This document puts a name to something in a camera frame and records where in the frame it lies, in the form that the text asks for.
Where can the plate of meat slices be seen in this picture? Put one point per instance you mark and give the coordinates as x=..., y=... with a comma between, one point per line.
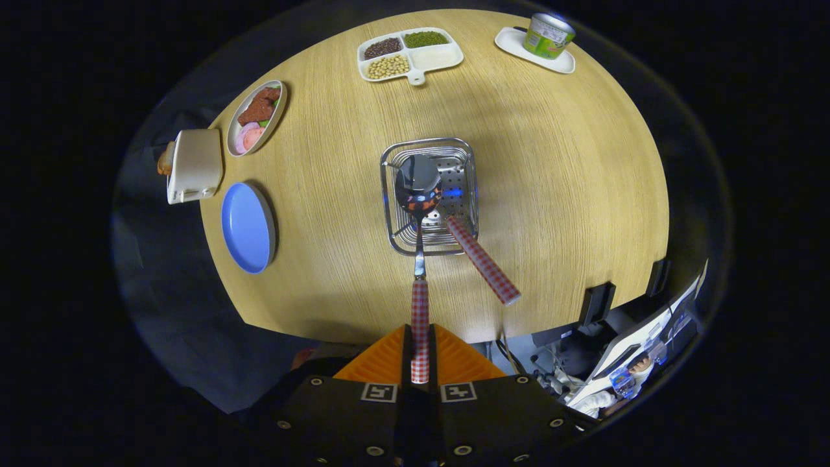
x=259, y=107

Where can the green label bottle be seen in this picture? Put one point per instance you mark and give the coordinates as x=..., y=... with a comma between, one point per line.
x=548, y=35

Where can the blue round plate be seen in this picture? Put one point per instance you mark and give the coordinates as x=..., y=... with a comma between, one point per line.
x=246, y=227

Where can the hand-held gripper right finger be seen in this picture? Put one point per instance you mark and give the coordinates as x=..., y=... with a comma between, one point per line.
x=432, y=360

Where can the white toaster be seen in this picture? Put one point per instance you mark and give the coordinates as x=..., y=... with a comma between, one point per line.
x=194, y=162

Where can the brown bread slice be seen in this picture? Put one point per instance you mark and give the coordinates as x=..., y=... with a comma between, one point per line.
x=165, y=161

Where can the small white dish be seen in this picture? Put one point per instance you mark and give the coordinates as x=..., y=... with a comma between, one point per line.
x=519, y=48

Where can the clear water bottle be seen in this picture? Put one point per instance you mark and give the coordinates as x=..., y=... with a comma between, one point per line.
x=624, y=381

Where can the white divided dish with beans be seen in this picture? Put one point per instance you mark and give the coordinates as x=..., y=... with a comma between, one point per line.
x=434, y=58

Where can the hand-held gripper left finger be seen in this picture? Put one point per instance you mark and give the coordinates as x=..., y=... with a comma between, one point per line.
x=408, y=360

